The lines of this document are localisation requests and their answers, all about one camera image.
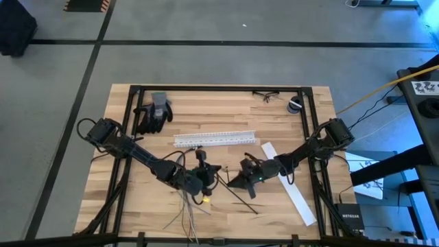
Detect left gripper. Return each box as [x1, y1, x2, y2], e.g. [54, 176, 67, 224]
[192, 149, 222, 197]

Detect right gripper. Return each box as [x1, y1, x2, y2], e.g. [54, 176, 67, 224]
[226, 156, 272, 200]

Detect white slotted cable raceway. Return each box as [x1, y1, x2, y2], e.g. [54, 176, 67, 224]
[173, 129, 258, 149]

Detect multicoloured wire harness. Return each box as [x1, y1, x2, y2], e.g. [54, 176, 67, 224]
[163, 145, 211, 245]

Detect white raceway cover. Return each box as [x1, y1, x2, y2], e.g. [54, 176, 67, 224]
[260, 141, 318, 227]

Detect grey and black work glove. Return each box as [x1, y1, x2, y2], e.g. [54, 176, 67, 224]
[132, 91, 174, 135]

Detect black safety glasses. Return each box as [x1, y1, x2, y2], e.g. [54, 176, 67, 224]
[252, 90, 281, 104]

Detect white paper sheet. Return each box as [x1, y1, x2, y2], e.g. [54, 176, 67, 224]
[345, 152, 385, 200]

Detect black metal beam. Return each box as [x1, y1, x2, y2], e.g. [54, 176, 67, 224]
[349, 143, 426, 187]

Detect black side table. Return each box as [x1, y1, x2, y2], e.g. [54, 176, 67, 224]
[396, 54, 439, 162]

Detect white marker tag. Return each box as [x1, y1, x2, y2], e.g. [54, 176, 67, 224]
[411, 80, 439, 96]

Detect orange black striped mat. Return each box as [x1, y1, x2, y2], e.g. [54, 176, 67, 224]
[63, 0, 111, 13]

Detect black box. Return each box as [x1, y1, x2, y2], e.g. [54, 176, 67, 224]
[0, 0, 38, 58]

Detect black metal table frame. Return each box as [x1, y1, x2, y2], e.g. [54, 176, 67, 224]
[0, 84, 439, 247]

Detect black cable bundle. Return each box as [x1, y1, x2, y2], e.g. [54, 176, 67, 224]
[317, 185, 347, 237]
[82, 161, 128, 237]

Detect black Netgear network switch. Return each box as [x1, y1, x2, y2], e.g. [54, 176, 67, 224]
[334, 202, 366, 234]

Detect yellow cable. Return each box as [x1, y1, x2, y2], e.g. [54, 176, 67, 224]
[335, 64, 439, 116]

